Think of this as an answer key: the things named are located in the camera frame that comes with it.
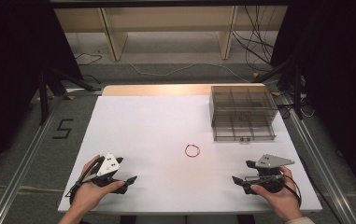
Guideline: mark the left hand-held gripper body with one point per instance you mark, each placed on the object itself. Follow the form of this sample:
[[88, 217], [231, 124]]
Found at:
[[107, 166]]

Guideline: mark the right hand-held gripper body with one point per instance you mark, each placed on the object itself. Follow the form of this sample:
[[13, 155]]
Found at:
[[267, 177]]

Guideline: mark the transparent grey drawer box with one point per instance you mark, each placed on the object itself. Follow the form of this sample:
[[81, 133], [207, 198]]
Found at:
[[244, 109]]

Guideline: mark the red rubber band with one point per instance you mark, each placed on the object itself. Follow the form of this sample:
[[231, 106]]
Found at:
[[186, 151]]

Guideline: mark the person's right hand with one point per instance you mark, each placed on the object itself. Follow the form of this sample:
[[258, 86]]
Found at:
[[280, 200]]

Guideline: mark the person's left hand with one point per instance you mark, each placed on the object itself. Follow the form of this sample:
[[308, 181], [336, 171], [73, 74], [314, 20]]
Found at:
[[88, 196]]

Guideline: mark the white table mat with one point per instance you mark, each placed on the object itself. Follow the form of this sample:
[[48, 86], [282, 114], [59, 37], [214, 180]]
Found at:
[[153, 130]]

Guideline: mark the yellow tape piece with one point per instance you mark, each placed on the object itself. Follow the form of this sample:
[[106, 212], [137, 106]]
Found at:
[[70, 97], [276, 93], [256, 74]]

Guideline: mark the black metal stand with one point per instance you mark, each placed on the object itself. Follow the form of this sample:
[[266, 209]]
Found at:
[[295, 90], [43, 96]]

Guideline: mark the dark curtain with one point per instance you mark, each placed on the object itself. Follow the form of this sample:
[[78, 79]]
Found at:
[[10, 62], [337, 77]]

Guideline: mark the light wooden shelf unit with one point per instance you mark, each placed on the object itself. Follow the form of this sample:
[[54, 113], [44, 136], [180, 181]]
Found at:
[[166, 18]]

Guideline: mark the aluminium floor rail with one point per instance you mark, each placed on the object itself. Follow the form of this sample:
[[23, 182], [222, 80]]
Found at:
[[20, 177], [319, 168]]

